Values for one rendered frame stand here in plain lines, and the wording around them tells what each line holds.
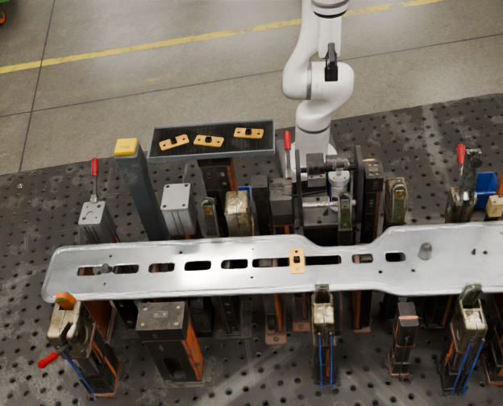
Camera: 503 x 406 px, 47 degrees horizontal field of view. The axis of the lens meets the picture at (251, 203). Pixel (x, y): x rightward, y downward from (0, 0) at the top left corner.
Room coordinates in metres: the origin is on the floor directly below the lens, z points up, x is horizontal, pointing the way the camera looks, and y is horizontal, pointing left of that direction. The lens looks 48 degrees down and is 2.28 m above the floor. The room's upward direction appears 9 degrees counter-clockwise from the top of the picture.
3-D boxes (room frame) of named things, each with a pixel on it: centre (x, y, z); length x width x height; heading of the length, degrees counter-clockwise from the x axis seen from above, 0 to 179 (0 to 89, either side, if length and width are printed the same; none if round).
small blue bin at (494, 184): (1.26, -0.78, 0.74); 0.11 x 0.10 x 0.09; 82
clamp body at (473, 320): (0.65, -0.47, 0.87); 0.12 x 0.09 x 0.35; 172
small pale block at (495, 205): (0.96, -0.65, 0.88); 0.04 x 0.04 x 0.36; 82
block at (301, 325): (0.93, -0.10, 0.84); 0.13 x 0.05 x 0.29; 172
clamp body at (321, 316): (0.73, -0.13, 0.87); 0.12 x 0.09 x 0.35; 172
